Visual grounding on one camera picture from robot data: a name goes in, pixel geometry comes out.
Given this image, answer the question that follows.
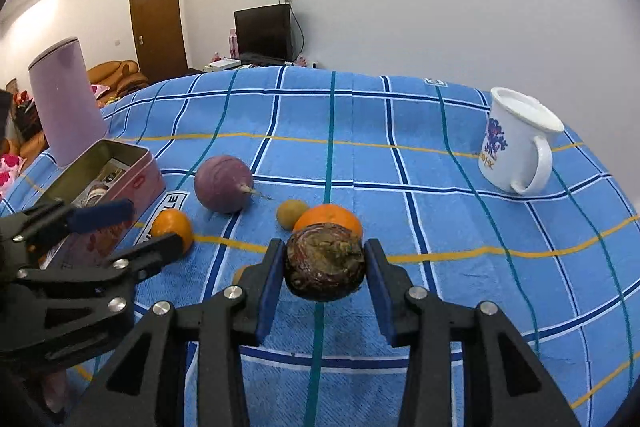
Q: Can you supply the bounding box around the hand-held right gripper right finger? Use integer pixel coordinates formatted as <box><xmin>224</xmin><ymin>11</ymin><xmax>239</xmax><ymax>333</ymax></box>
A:
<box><xmin>364</xmin><ymin>238</ymin><xmax>583</xmax><ymax>427</ymax></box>

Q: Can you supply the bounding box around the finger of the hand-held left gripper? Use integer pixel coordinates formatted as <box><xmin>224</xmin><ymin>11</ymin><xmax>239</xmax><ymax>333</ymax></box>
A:
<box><xmin>17</xmin><ymin>233</ymin><xmax>185</xmax><ymax>313</ymax></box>
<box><xmin>15</xmin><ymin>199</ymin><xmax>136</xmax><ymax>253</ymax></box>

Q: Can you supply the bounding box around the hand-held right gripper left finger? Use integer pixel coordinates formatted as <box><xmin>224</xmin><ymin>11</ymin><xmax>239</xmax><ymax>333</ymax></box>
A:
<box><xmin>65</xmin><ymin>237</ymin><xmax>287</xmax><ymax>427</ymax></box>

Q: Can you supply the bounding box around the small orange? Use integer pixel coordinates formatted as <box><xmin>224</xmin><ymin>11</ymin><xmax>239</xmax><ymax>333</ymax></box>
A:
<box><xmin>150</xmin><ymin>209</ymin><xmax>194</xmax><ymax>255</ymax></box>

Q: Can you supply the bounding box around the pink tin box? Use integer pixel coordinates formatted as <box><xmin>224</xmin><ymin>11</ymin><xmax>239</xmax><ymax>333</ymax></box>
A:
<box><xmin>37</xmin><ymin>138</ymin><xmax>166</xmax><ymax>270</ymax></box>

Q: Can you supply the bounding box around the dark brown round fruit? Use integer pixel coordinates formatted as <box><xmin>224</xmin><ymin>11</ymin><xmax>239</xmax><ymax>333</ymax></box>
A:
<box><xmin>284</xmin><ymin>223</ymin><xmax>366</xmax><ymax>303</ymax></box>

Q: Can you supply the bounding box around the round purple fruit with stem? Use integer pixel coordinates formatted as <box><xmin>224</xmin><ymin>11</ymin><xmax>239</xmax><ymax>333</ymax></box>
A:
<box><xmin>194</xmin><ymin>155</ymin><xmax>273</xmax><ymax>214</ymax></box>

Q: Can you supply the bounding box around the blue plaid blanket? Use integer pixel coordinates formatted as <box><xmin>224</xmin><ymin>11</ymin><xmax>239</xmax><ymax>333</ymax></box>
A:
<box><xmin>0</xmin><ymin>68</ymin><xmax>640</xmax><ymax>427</ymax></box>

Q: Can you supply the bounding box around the brown leather sofa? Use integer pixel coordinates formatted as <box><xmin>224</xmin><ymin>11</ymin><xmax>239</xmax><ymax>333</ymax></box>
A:
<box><xmin>17</xmin><ymin>132</ymin><xmax>51</xmax><ymax>162</ymax></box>

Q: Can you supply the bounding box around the large orange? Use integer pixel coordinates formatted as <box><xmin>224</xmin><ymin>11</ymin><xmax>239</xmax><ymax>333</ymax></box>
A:
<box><xmin>292</xmin><ymin>203</ymin><xmax>363</xmax><ymax>238</ymax></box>

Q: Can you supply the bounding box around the purple cylindrical canister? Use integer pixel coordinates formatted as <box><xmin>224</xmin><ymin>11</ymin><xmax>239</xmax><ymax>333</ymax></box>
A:
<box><xmin>27</xmin><ymin>38</ymin><xmax>108</xmax><ymax>168</ymax></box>

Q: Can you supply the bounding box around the dark cluttered rack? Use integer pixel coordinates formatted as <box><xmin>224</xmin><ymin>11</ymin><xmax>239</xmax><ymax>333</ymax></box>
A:
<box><xmin>5</xmin><ymin>79</ymin><xmax>43</xmax><ymax>142</ymax></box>

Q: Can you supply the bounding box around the brown leather armchair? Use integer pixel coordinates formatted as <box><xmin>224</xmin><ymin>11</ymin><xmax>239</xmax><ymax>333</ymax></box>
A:
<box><xmin>87</xmin><ymin>60</ymin><xmax>150</xmax><ymax>95</ymax></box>

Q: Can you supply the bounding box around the white low cabinet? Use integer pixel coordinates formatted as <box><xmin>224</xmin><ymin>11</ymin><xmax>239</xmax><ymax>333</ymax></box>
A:
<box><xmin>202</xmin><ymin>54</ymin><xmax>321</xmax><ymax>75</ymax></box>

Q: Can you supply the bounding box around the white mug with blue print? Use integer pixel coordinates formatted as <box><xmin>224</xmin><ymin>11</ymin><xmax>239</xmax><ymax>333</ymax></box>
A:
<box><xmin>477</xmin><ymin>87</ymin><xmax>566</xmax><ymax>196</ymax></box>

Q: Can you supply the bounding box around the brown wooden door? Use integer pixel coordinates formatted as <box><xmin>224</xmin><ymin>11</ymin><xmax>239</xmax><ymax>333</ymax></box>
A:
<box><xmin>128</xmin><ymin>0</ymin><xmax>189</xmax><ymax>82</ymax></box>

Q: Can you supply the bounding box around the black television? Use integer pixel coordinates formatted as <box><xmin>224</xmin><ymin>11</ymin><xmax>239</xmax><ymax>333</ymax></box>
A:
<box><xmin>234</xmin><ymin>4</ymin><xmax>292</xmax><ymax>62</ymax></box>

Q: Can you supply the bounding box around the black power cable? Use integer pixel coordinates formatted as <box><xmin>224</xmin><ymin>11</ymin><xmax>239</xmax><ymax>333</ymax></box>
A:
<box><xmin>290</xmin><ymin>0</ymin><xmax>306</xmax><ymax>58</ymax></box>

